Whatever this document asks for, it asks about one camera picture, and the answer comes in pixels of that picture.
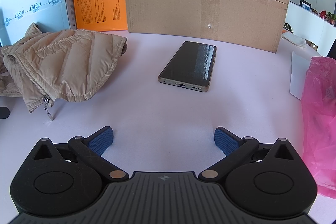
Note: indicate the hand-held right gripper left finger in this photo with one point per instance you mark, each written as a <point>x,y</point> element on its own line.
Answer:
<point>101,141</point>

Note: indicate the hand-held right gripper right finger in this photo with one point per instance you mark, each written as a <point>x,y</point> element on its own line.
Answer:
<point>225,141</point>

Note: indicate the beige puffer jacket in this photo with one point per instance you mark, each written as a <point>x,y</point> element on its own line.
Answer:
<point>73,61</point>

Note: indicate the dark smartphone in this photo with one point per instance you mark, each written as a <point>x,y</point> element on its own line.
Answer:
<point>190,65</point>

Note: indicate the white paper sheet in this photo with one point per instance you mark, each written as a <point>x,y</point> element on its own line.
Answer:
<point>298,77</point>

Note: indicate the pink plastic bag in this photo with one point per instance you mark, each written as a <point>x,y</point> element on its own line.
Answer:
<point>321,119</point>

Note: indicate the black object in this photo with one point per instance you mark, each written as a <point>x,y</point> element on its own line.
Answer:
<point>4,113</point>

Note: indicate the white cloth bag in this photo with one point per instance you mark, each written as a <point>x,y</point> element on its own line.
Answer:
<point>295,40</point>

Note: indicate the small green potted plant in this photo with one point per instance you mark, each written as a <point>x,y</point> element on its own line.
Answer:
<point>288,28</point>

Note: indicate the brown cardboard box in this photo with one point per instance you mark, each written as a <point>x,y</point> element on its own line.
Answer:
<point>204,3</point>

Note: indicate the white reception counter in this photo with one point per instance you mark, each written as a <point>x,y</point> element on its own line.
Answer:
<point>304,22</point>

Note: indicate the large light blue box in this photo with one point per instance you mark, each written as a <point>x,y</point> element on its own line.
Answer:
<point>34,3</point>

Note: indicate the small black monitor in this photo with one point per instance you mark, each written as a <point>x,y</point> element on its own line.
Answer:
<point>305,5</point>

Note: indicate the potted plant with red flowers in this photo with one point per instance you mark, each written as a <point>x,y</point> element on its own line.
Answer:
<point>328,17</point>

